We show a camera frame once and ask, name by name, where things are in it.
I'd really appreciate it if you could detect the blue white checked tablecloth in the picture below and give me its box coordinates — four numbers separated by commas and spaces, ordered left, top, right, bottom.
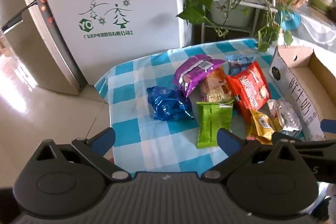
94, 38, 327, 174

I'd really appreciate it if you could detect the white grey refrigerator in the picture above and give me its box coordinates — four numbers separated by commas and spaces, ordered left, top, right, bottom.
0, 0, 193, 95

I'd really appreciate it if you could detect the cream croissant packet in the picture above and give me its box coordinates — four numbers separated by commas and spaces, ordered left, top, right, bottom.
199, 68, 234, 104

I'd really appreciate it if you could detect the silver clear snack packet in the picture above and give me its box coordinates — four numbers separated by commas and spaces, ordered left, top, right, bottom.
266, 98, 303, 136

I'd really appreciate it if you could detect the purple snack packet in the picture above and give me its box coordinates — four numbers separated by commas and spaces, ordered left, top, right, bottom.
174, 54, 226, 98

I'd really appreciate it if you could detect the blue foil snack packet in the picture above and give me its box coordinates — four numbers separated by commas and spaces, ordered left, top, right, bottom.
146, 85, 195, 122

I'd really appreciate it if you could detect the yellow snack packet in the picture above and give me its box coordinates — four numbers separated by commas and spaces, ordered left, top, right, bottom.
247, 109, 284, 145

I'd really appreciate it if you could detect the white blue snack packet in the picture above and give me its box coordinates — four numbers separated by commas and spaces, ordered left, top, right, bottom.
226, 55, 256, 76

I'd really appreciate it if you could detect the white flowerpot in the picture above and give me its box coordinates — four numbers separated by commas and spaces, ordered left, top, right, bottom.
210, 0, 254, 28

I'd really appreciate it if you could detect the red snack packet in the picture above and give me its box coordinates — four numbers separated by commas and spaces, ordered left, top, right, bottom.
225, 61, 271, 123

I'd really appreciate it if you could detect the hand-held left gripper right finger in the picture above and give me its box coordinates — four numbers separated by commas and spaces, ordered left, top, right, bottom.
201, 128, 302, 182

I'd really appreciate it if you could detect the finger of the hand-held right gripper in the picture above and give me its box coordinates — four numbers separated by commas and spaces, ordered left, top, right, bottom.
272, 132, 336, 159
320, 119, 336, 135

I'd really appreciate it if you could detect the white marble side table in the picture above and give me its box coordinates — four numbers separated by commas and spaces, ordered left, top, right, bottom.
297, 10, 336, 49

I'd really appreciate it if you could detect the white metal plant stand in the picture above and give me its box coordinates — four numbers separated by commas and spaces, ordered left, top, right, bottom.
198, 0, 277, 43

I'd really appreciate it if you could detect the green snack packet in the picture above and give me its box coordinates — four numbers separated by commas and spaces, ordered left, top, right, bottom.
196, 99, 234, 149

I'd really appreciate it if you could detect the cardboard box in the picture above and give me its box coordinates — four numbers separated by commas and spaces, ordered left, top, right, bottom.
268, 46, 336, 142

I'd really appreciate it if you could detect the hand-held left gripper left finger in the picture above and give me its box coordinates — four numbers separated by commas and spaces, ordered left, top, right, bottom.
34, 127, 130, 182

